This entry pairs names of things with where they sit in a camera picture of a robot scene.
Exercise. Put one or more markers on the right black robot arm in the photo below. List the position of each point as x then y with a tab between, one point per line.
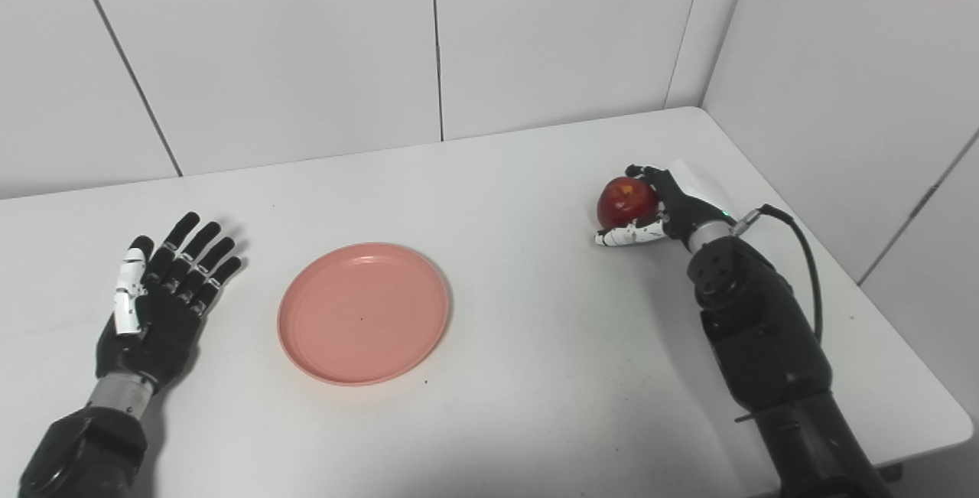
765	345

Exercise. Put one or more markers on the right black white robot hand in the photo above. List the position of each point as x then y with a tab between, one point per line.
684	211

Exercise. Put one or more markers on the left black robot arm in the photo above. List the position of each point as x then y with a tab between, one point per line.
84	452

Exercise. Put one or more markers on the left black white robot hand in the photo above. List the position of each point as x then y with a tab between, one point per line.
164	330

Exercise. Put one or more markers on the red apple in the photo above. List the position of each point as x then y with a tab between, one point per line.
623	203

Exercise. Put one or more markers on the pink plastic plate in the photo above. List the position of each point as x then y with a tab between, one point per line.
363	314

